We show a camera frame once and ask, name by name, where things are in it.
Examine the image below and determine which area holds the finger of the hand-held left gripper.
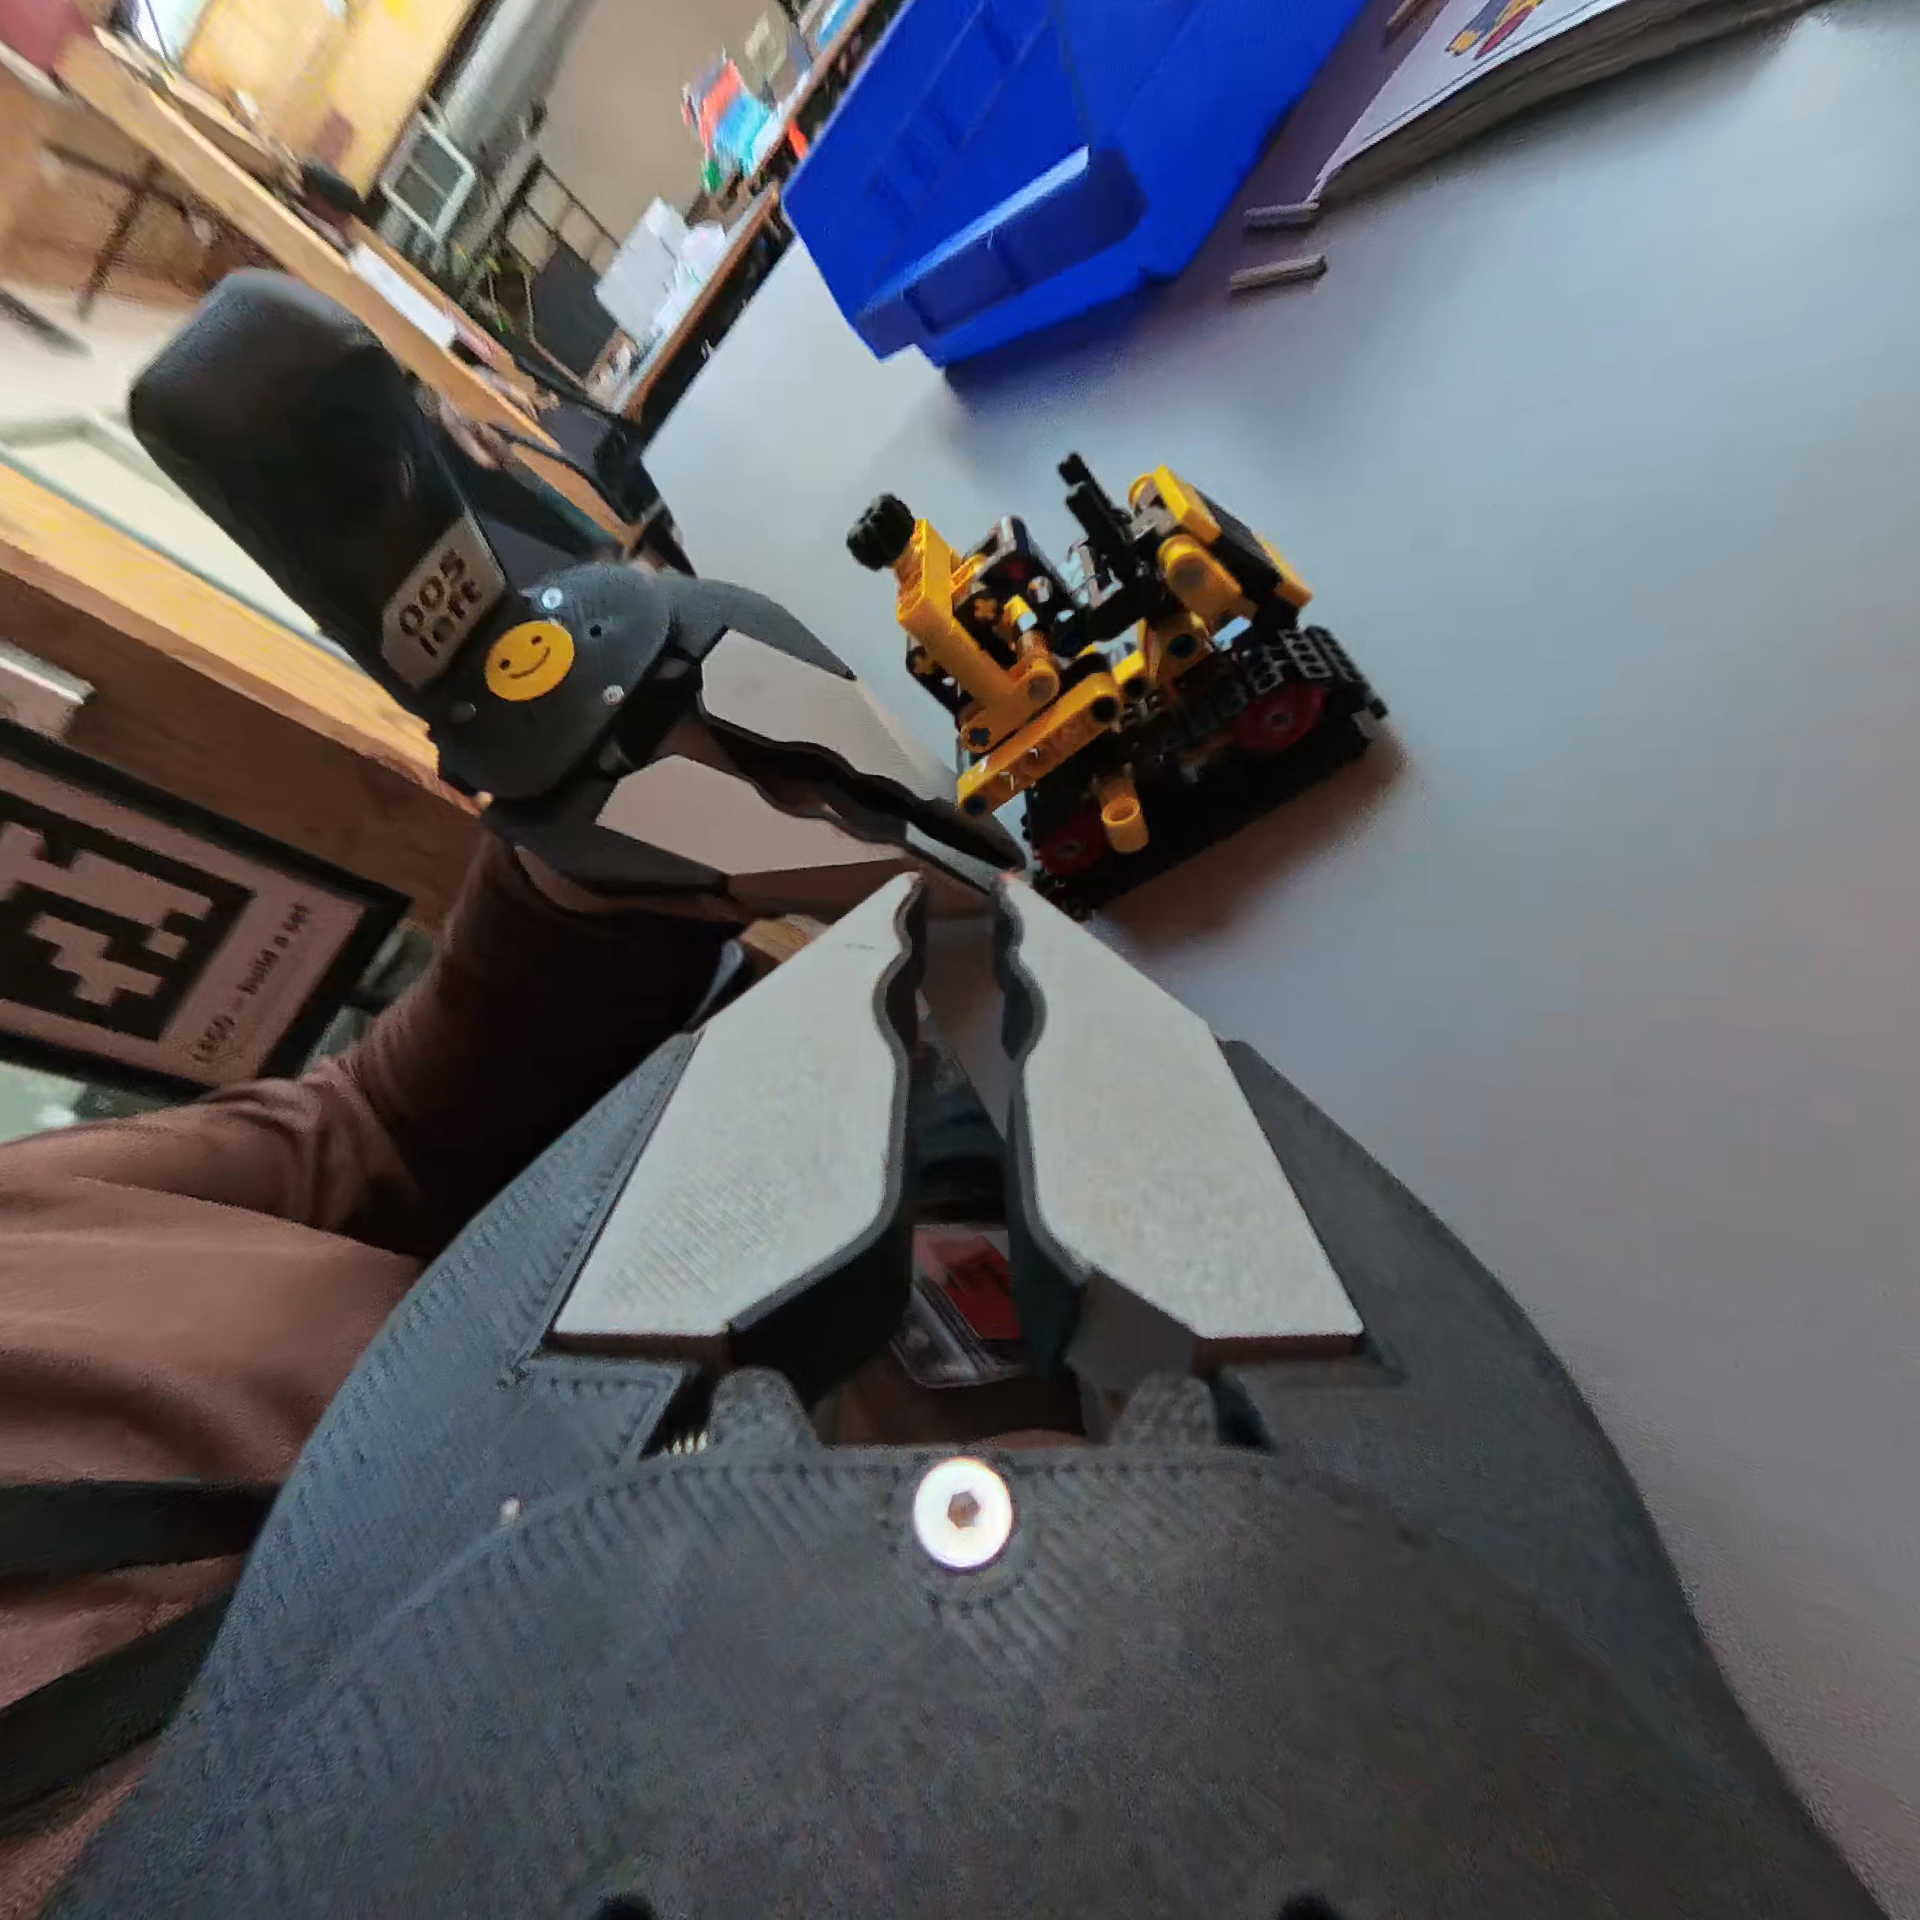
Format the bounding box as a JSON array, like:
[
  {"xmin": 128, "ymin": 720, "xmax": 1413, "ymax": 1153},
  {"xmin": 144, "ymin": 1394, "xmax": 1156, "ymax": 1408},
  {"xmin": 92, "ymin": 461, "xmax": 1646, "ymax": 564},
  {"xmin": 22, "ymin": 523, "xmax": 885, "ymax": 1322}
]
[
  {"xmin": 692, "ymin": 633, "xmax": 1032, "ymax": 881},
  {"xmin": 589, "ymin": 754, "xmax": 991, "ymax": 922}
]

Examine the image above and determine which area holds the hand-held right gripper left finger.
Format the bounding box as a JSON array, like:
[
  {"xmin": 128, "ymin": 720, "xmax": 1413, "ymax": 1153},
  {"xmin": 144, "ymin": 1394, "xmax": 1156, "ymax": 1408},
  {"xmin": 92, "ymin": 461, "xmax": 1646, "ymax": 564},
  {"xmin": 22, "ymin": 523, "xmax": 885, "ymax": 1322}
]
[{"xmin": 548, "ymin": 873, "xmax": 928, "ymax": 1412}]

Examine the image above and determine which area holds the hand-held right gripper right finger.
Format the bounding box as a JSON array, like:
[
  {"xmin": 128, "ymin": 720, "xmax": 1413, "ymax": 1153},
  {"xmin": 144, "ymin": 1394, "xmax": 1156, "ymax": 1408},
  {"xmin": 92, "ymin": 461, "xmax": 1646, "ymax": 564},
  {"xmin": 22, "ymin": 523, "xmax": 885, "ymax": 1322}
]
[{"xmin": 990, "ymin": 877, "xmax": 1366, "ymax": 1443}]

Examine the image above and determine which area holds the yellow and black lego vehicle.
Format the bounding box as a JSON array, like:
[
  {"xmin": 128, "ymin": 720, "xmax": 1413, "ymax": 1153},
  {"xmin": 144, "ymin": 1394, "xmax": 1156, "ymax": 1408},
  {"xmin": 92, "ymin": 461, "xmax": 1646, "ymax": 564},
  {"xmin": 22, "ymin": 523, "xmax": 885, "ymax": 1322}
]
[{"xmin": 844, "ymin": 452, "xmax": 1390, "ymax": 922}]

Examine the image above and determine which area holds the person's left forearm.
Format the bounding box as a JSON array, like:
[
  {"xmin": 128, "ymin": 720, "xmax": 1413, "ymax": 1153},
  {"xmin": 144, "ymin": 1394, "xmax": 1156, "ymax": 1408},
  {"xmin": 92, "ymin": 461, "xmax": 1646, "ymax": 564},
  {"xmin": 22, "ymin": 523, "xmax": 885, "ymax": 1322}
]
[{"xmin": 322, "ymin": 839, "xmax": 752, "ymax": 1261}]

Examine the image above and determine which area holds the lego instruction booklet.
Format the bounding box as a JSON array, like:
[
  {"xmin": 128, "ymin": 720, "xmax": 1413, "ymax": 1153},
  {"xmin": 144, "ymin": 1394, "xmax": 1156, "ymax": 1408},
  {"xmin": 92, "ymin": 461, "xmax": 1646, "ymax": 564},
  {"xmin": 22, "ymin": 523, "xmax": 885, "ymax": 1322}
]
[{"xmin": 1316, "ymin": 0, "xmax": 1823, "ymax": 203}]

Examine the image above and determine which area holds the red badge card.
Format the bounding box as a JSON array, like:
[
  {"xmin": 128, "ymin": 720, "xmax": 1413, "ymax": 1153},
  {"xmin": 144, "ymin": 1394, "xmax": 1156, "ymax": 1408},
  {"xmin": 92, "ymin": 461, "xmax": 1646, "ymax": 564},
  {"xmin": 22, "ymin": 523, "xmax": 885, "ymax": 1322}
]
[{"xmin": 885, "ymin": 1224, "xmax": 1038, "ymax": 1389}]

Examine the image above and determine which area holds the wooden desk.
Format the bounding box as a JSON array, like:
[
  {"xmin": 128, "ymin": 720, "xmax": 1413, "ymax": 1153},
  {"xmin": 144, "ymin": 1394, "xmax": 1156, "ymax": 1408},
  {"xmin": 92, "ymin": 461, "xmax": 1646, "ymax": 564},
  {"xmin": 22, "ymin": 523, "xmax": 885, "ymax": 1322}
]
[{"xmin": 0, "ymin": 450, "xmax": 490, "ymax": 933}]

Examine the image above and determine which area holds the wooden workbench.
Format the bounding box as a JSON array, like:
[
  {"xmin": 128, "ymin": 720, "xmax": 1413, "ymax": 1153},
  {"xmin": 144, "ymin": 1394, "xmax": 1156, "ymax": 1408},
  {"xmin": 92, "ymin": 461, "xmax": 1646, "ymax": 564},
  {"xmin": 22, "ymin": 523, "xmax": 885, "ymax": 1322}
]
[{"xmin": 0, "ymin": 29, "xmax": 557, "ymax": 436}]

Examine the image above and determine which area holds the white grated appliance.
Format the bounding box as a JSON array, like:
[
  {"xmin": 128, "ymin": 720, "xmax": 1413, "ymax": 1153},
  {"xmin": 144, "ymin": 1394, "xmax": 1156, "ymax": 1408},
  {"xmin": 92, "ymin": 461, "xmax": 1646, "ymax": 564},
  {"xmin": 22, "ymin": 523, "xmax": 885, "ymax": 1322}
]
[{"xmin": 375, "ymin": 113, "xmax": 479, "ymax": 243}]

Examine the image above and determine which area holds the black and white marker sign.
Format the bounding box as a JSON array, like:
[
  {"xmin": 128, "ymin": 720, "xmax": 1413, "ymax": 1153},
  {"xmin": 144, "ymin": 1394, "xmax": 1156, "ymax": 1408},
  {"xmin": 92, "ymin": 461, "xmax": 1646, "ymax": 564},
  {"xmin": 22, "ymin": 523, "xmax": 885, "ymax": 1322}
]
[{"xmin": 0, "ymin": 720, "xmax": 408, "ymax": 1104}]

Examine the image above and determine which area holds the blue plastic bin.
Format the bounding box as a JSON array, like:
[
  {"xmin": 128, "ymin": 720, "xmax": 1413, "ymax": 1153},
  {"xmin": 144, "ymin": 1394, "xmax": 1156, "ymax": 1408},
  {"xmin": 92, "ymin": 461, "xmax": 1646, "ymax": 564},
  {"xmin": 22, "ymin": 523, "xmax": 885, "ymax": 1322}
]
[{"xmin": 779, "ymin": 0, "xmax": 1374, "ymax": 368}]

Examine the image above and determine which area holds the black lanyard strap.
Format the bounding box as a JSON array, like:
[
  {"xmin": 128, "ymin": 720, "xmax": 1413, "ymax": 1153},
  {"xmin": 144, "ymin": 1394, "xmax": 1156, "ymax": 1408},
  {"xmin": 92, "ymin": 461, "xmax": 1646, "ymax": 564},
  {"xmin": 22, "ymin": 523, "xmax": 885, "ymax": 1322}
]
[{"xmin": 0, "ymin": 1476, "xmax": 287, "ymax": 1818}]

